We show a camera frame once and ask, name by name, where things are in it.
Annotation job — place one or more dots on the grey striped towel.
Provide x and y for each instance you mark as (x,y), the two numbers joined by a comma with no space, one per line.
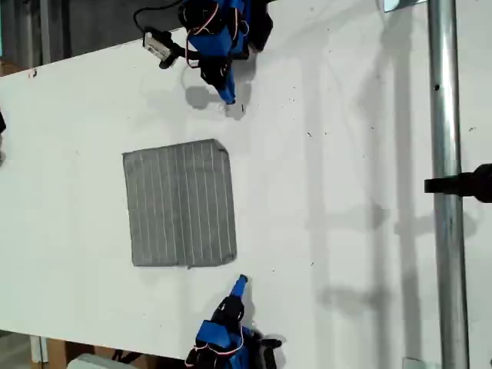
(180,203)

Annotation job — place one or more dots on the white box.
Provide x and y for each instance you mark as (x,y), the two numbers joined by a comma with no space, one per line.
(92,362)

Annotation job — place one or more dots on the brown cardboard box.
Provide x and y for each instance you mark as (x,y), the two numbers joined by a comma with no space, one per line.
(57,351)

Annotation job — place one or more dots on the black clamp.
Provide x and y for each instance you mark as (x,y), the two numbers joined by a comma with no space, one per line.
(461,184)

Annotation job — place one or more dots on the camera black stalk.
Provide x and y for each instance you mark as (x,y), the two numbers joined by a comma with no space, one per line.
(176,54)

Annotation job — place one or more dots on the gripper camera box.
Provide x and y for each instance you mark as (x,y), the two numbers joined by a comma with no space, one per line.
(157,44)
(269,348)

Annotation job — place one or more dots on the steel post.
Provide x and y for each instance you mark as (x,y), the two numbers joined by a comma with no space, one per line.
(447,115)

